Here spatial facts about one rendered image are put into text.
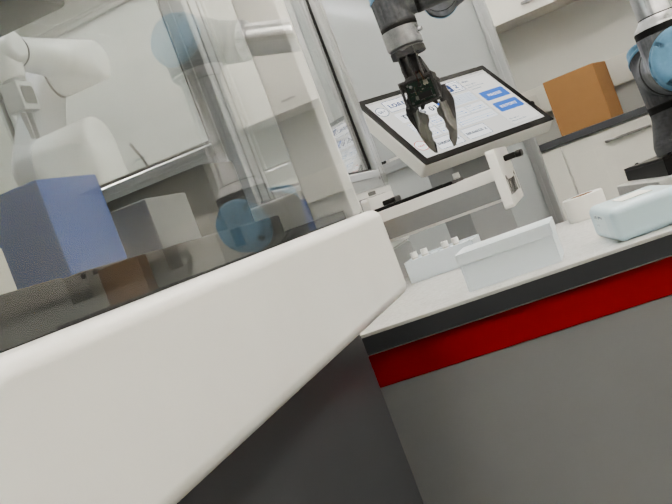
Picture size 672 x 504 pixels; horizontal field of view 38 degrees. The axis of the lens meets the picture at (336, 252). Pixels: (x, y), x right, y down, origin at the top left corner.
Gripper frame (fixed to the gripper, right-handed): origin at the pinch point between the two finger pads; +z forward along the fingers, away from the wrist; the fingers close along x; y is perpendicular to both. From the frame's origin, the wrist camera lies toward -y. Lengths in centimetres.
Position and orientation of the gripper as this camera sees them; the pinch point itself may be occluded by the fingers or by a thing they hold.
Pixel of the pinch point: (444, 143)
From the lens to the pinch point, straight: 200.5
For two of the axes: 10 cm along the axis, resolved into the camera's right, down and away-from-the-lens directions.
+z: 3.6, 9.3, 0.2
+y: -2.4, 1.2, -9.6
